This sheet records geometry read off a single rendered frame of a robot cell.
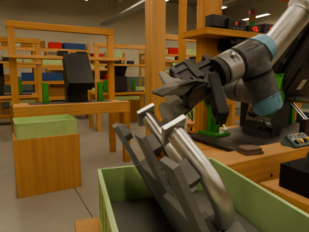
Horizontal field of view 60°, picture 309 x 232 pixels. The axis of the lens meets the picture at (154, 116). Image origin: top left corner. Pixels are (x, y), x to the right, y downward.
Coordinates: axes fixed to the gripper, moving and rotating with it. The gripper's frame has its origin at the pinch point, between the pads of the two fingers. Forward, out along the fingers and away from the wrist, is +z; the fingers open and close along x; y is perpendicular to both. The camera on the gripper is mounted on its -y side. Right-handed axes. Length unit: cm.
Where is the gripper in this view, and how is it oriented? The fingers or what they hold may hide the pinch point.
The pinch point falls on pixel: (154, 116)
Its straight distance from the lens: 57.8
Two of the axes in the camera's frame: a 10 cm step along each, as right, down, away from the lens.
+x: -0.1, -5.2, -8.5
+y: -5.4, -7.2, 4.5
